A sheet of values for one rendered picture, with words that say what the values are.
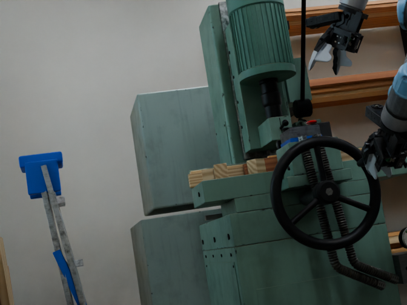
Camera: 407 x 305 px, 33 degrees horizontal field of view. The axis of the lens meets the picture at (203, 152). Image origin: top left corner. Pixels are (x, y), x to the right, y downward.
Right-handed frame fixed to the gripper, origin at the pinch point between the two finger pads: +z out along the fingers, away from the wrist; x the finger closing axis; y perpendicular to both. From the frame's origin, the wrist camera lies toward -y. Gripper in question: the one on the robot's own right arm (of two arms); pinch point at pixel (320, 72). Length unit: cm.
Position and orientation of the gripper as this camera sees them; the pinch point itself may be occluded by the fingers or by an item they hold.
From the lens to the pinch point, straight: 207.9
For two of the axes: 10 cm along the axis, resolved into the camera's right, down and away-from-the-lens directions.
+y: 6.9, 4.0, -6.0
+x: 6.5, 0.0, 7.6
